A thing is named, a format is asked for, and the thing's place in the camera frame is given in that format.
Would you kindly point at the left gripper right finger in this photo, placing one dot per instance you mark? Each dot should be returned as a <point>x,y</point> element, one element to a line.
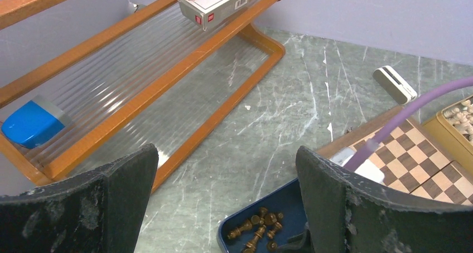
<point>350,213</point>

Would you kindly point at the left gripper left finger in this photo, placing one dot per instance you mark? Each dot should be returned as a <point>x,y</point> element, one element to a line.
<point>100,210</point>

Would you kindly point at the dark chess pieces pile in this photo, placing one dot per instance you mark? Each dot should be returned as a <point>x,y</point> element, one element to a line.
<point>263,225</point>

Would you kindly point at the wooden chess board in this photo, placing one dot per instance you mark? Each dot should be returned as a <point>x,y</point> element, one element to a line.
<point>411,161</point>

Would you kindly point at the light chess pieces pile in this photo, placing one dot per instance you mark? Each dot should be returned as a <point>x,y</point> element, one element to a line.
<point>459,115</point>

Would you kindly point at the blue metal tin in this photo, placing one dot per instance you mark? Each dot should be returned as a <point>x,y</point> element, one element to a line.
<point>286,199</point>

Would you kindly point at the blue plastic case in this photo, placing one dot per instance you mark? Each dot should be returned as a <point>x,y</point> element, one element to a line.
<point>35,123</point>

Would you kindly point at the white power bank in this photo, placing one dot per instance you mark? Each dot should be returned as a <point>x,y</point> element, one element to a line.
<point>394,84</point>

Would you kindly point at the gold metal tin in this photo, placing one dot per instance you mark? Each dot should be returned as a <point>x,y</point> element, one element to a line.
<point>446,134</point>

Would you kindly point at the orange wooden rack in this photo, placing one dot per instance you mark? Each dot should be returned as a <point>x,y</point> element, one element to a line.
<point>154,77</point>

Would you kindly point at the white cardboard box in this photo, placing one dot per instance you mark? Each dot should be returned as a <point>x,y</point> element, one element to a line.
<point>209,13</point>

